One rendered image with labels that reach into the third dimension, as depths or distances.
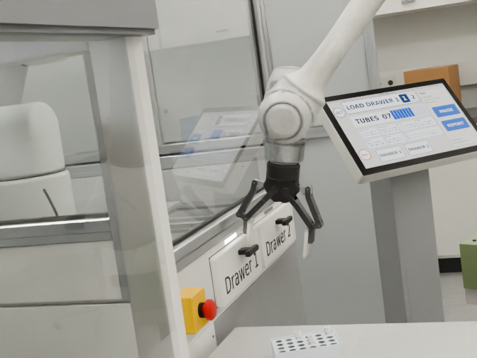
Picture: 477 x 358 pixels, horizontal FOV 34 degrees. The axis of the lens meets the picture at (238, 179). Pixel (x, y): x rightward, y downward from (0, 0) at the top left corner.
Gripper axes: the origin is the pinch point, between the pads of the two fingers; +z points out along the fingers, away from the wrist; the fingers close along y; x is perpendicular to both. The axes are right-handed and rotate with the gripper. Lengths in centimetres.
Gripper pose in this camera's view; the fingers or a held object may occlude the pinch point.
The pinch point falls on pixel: (277, 248)
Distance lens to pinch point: 179.3
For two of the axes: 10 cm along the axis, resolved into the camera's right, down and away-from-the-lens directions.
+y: -9.5, -1.2, 3.0
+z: -0.6, 9.8, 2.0
